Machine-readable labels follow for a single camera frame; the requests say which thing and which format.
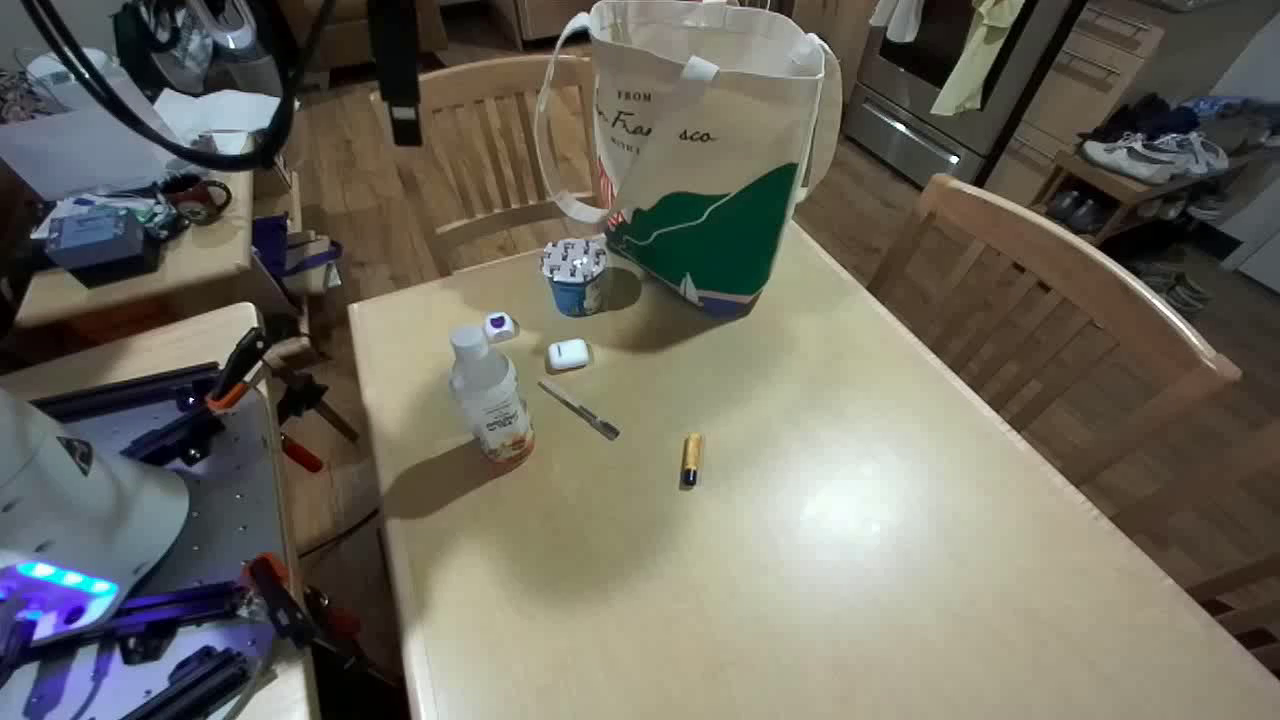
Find white earbuds case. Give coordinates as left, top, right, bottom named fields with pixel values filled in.
left=544, top=336, right=595, bottom=376

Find yellow green hanging towel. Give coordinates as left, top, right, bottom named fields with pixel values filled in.
left=929, top=0, right=1033, bottom=120

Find stainless steel oven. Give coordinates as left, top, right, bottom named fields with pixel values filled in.
left=842, top=0, right=1073, bottom=187

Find grey flat tray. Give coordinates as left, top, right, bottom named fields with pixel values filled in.
left=0, top=75, right=209, bottom=204

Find blue grey electronic device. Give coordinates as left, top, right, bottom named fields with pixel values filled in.
left=26, top=193, right=166, bottom=289

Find light wood side table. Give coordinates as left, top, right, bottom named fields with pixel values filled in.
left=11, top=133, right=303, bottom=331

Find light wood slatted chair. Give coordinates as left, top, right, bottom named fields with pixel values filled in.
left=864, top=171, right=1246, bottom=493
left=366, top=49, right=605, bottom=276
left=1184, top=553, right=1280, bottom=677

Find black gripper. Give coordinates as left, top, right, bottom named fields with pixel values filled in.
left=362, top=0, right=427, bottom=150

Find robot mounting table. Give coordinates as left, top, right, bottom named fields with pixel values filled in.
left=0, top=301, right=319, bottom=720

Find clear plastic bottle orange label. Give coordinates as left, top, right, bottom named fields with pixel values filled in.
left=442, top=320, right=538, bottom=469

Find black cord bundle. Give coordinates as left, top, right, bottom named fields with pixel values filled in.
left=156, top=171, right=240, bottom=228

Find grey metal pen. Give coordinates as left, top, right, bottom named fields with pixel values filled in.
left=530, top=376, right=623, bottom=445

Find blue cup white lid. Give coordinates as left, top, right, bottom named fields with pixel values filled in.
left=536, top=236, right=615, bottom=320

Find brown wooden cabinet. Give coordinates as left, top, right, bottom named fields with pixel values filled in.
left=985, top=4, right=1168, bottom=208

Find red black bar clamp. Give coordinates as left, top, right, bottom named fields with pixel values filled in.
left=236, top=553, right=362, bottom=659

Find pile of shoes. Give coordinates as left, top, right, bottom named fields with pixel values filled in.
left=112, top=0, right=266, bottom=95

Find white sneakers on rack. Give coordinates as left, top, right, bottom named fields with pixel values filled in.
left=1074, top=123, right=1231, bottom=187

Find wooden shoe rack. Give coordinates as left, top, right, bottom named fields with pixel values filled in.
left=1034, top=91, right=1280, bottom=248

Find purple white bag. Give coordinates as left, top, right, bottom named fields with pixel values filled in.
left=253, top=210, right=347, bottom=303

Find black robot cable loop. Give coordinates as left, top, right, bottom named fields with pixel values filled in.
left=15, top=0, right=303, bottom=174

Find orange black bar clamp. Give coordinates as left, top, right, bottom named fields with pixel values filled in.
left=201, top=324, right=281, bottom=418

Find white paper sheet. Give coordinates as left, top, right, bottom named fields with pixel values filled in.
left=150, top=82, right=303, bottom=159

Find cream tote bag green print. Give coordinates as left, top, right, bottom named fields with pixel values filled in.
left=530, top=0, right=847, bottom=320

